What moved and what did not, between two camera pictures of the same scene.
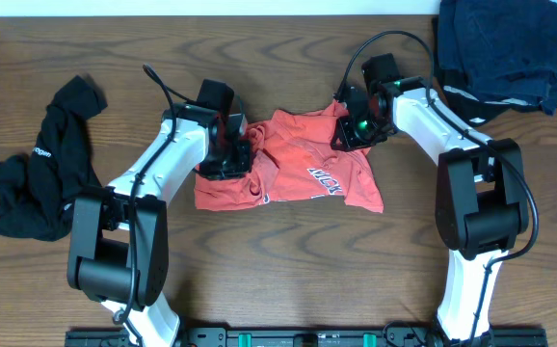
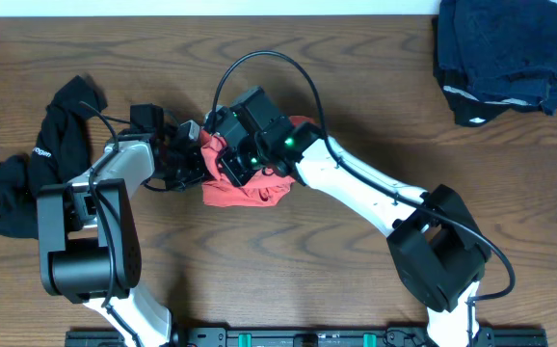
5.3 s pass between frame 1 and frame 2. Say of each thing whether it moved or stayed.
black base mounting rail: stayed
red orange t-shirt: moved
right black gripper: moved
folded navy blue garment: stayed
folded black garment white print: stayed
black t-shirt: stayed
